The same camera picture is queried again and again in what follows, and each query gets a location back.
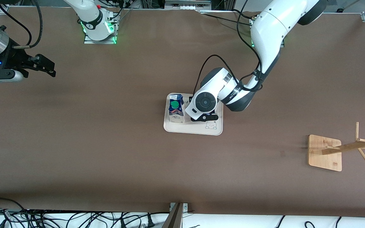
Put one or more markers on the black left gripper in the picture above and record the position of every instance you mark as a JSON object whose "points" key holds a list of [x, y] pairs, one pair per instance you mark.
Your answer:
{"points": [[190, 98]]}

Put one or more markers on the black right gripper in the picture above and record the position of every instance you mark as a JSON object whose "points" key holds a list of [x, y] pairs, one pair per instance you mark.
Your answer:
{"points": [[15, 59]]}

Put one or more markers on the blue white milk carton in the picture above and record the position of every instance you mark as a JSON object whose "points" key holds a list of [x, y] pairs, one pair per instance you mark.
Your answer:
{"points": [[176, 107]]}

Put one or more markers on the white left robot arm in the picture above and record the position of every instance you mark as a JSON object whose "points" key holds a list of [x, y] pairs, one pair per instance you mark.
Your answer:
{"points": [[274, 28]]}

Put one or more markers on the white tray with bear print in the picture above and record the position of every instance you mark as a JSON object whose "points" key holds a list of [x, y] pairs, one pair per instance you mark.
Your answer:
{"points": [[195, 128]]}

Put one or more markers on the aluminium profile bar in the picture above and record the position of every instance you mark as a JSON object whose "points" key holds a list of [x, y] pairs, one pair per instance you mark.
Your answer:
{"points": [[173, 218]]}

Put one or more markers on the metal box with connectors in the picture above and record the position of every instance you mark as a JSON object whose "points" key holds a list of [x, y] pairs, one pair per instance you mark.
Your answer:
{"points": [[187, 4]]}

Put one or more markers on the wooden mug rack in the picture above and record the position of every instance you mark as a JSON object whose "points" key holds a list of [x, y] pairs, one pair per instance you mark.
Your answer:
{"points": [[323, 155]]}

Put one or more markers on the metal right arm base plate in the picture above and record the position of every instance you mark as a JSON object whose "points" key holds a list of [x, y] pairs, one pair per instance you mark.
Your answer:
{"points": [[89, 41]]}

